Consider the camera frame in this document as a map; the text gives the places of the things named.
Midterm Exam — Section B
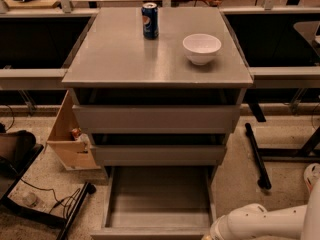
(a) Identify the grey top drawer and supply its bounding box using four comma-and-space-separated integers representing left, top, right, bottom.
73, 105, 240, 134

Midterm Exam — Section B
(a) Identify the black cart frame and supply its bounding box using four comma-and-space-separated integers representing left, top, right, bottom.
0, 129, 98, 240

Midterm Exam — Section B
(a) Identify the wooden open box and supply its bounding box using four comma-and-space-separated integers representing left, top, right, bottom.
47, 93, 99, 170

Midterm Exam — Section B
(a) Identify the grey middle drawer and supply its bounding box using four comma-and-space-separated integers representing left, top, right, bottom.
91, 145, 226, 166

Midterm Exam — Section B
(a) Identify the black metal leg bar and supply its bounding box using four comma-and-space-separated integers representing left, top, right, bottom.
245, 123, 272, 190

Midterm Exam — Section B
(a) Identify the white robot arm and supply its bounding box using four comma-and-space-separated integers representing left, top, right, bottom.
208, 163, 320, 240

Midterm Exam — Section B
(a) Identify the grey drawer cabinet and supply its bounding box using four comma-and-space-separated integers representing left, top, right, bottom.
61, 6, 254, 185

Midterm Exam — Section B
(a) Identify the clear plastic bottle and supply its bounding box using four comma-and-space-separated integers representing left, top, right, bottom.
22, 192, 46, 211

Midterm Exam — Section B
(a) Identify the white ceramic bowl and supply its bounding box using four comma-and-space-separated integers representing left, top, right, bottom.
182, 34, 222, 65

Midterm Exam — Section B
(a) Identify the black cable on floor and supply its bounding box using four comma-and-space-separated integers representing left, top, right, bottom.
19, 177, 83, 220

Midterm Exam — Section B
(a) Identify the grey drawer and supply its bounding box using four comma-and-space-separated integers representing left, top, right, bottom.
91, 145, 226, 166
73, 105, 240, 134
91, 166, 216, 240

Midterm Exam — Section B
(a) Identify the grey bottom drawer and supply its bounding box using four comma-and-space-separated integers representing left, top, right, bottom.
91, 166, 216, 240

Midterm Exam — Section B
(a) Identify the blue Pepsi can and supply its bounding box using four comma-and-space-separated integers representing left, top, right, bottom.
141, 2, 158, 40

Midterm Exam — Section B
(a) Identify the red snack packet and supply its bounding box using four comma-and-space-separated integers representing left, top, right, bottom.
71, 128, 82, 140

